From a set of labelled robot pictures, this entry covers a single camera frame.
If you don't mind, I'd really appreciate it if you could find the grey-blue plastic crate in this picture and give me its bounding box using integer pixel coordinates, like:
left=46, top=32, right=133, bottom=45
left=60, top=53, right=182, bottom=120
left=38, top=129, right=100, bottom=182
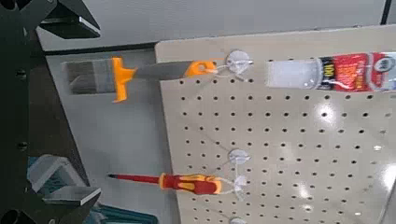
left=26, top=153, right=160, bottom=224

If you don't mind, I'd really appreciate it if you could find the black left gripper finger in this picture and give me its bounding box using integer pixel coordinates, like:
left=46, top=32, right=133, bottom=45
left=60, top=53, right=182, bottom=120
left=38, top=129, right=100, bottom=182
left=34, top=186, right=102, bottom=224
left=31, top=0, right=101, bottom=40

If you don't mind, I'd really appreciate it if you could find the red and white glue tube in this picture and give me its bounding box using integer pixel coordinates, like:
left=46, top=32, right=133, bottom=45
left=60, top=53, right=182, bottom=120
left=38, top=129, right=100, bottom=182
left=264, top=50, right=396, bottom=93

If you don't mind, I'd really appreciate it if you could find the beige pegboard panel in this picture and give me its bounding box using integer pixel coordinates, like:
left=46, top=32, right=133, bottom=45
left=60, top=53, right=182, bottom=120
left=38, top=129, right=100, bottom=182
left=154, top=23, right=396, bottom=224

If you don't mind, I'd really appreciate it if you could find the grey partition wall panel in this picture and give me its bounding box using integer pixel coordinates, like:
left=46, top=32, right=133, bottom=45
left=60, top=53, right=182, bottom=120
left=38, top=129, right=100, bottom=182
left=36, top=0, right=396, bottom=52

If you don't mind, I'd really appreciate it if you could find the red and yellow screwdriver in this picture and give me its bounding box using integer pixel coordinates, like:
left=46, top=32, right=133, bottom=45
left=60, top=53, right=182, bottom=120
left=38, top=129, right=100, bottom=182
left=106, top=172, right=223, bottom=196

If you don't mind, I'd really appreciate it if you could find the orange and grey paint brush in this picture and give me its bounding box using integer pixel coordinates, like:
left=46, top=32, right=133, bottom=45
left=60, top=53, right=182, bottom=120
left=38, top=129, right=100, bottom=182
left=63, top=56, right=218, bottom=105

